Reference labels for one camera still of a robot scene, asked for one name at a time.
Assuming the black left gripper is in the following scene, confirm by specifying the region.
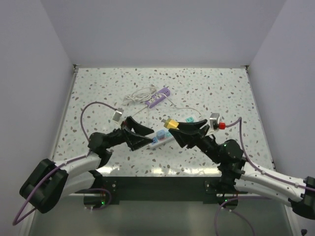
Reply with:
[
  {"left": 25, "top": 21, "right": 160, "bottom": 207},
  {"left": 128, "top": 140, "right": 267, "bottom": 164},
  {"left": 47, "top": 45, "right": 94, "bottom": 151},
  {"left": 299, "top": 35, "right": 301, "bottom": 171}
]
[{"left": 104, "top": 116, "right": 154, "bottom": 151}]

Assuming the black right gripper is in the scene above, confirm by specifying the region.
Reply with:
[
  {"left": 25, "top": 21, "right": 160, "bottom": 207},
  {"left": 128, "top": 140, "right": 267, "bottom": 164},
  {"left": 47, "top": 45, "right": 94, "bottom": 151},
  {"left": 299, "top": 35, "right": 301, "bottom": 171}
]
[{"left": 168, "top": 119, "right": 222, "bottom": 164}]

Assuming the yellow plug adapter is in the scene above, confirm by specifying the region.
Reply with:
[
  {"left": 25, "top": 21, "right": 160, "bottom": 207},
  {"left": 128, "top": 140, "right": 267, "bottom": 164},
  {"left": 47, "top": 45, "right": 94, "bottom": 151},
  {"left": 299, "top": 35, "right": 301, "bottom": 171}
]
[{"left": 161, "top": 118, "right": 179, "bottom": 129}]

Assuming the light blue plug adapter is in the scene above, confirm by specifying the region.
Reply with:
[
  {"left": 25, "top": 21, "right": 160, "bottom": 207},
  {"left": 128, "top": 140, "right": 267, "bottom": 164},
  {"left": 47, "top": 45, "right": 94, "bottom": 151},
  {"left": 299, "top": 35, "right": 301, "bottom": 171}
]
[{"left": 156, "top": 129, "right": 165, "bottom": 140}]

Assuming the white multicolour power strip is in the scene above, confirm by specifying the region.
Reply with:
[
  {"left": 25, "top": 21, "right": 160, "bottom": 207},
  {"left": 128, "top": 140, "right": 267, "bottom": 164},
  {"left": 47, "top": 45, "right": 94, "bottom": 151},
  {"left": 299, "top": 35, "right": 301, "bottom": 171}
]
[{"left": 149, "top": 114, "right": 201, "bottom": 149}]

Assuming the teal plug adapter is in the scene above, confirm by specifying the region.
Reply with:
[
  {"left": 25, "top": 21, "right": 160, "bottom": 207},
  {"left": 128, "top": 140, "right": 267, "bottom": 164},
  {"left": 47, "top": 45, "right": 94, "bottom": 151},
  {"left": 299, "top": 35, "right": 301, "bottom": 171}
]
[{"left": 185, "top": 117, "right": 194, "bottom": 123}]

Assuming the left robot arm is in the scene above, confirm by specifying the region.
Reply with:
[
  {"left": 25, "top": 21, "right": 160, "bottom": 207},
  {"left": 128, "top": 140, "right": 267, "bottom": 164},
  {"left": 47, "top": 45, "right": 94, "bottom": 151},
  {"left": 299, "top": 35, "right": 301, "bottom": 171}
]
[{"left": 19, "top": 116, "right": 154, "bottom": 213}]

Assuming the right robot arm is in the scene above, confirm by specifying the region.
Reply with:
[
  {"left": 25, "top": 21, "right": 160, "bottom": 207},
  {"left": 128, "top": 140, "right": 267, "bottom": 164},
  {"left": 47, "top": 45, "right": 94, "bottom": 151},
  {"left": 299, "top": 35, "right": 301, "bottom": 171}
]
[{"left": 169, "top": 120, "right": 315, "bottom": 220}]

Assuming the purple power strip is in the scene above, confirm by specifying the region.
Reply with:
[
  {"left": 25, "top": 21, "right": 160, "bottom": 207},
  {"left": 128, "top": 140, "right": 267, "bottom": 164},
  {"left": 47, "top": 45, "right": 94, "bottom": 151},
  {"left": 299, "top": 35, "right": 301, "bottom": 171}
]
[{"left": 145, "top": 87, "right": 170, "bottom": 109}]

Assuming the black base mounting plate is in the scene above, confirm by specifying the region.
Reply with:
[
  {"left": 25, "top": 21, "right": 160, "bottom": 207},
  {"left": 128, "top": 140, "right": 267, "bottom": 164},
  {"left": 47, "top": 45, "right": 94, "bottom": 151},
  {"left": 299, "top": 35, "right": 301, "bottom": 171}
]
[{"left": 73, "top": 176, "right": 248, "bottom": 206}]

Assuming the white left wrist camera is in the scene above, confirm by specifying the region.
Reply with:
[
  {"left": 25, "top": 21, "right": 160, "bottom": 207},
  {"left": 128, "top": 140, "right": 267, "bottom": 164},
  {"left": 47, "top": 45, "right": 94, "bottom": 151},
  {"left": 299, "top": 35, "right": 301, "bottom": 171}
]
[{"left": 112, "top": 108, "right": 124, "bottom": 122}]

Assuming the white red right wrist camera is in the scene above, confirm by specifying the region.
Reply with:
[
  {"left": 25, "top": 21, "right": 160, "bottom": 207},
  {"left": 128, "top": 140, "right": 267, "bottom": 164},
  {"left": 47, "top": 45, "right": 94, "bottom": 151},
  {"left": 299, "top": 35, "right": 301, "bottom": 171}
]
[{"left": 209, "top": 113, "right": 226, "bottom": 134}]

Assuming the white purple strip cable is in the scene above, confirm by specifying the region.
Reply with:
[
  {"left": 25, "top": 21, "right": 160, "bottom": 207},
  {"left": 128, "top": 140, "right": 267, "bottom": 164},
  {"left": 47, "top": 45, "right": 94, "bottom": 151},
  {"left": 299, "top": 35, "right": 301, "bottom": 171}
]
[{"left": 118, "top": 85, "right": 163, "bottom": 128}]

